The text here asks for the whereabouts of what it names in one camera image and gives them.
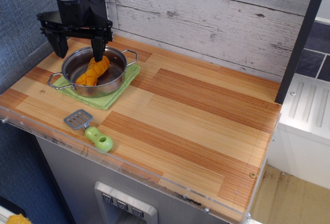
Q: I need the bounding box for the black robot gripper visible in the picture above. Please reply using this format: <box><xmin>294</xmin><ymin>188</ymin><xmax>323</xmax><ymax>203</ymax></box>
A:
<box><xmin>37</xmin><ymin>0</ymin><xmax>113</xmax><ymax>62</ymax></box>

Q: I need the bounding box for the orange plush toy fish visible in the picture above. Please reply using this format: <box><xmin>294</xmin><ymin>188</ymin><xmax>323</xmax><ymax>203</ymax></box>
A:
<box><xmin>75</xmin><ymin>56</ymin><xmax>110</xmax><ymax>86</ymax></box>

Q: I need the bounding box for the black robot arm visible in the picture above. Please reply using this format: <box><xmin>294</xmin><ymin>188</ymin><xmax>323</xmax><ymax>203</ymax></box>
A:
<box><xmin>37</xmin><ymin>0</ymin><xmax>112</xmax><ymax>62</ymax></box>

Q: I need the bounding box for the stainless steel pot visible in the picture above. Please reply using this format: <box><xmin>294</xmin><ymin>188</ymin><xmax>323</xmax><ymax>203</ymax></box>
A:
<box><xmin>48</xmin><ymin>46</ymin><xmax>138</xmax><ymax>97</ymax></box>

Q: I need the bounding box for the green folded cloth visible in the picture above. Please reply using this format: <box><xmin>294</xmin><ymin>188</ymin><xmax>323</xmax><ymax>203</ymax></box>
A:
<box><xmin>48</xmin><ymin>65</ymin><xmax>140</xmax><ymax>110</ymax></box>

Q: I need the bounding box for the clear acrylic table guard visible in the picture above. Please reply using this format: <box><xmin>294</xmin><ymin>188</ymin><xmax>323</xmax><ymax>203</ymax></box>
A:
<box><xmin>0</xmin><ymin>106</ymin><xmax>282</xmax><ymax>224</ymax></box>

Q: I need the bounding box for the silver dispenser button panel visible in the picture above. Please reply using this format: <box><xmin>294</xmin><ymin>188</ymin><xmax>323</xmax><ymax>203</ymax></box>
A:
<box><xmin>94</xmin><ymin>181</ymin><xmax>158</xmax><ymax>223</ymax></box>

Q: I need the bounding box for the yellow object at corner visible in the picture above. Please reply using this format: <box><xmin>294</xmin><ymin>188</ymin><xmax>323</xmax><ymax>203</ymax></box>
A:
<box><xmin>6</xmin><ymin>214</ymin><xmax>32</xmax><ymax>224</ymax></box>

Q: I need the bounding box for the white ribbed cabinet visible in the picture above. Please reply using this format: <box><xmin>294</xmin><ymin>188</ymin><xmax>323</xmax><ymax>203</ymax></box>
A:
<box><xmin>267</xmin><ymin>74</ymin><xmax>329</xmax><ymax>188</ymax></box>

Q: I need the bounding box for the grey spatula green handle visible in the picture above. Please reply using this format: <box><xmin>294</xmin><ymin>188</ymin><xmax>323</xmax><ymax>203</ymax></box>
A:
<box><xmin>63</xmin><ymin>109</ymin><xmax>113</xmax><ymax>153</ymax></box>

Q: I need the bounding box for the black right support post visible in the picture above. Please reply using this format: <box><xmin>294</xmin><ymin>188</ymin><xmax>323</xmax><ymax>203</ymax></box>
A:
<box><xmin>275</xmin><ymin>0</ymin><xmax>322</xmax><ymax>104</ymax></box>

